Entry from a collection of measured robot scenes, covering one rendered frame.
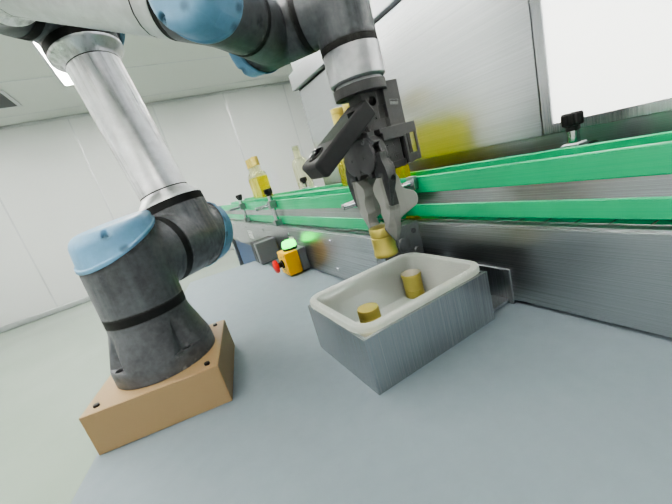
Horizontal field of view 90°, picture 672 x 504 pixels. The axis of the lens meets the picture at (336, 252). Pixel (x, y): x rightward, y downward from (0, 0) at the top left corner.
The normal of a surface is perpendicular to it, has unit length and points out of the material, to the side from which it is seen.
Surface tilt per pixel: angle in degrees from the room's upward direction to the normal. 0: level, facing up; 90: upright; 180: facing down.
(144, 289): 89
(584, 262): 90
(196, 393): 90
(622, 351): 0
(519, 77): 90
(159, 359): 72
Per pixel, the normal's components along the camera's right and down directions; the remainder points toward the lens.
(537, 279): -0.84, 0.35
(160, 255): 0.91, -0.17
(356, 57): 0.04, 0.25
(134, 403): 0.27, 0.18
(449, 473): -0.26, -0.93
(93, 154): 0.47, 0.11
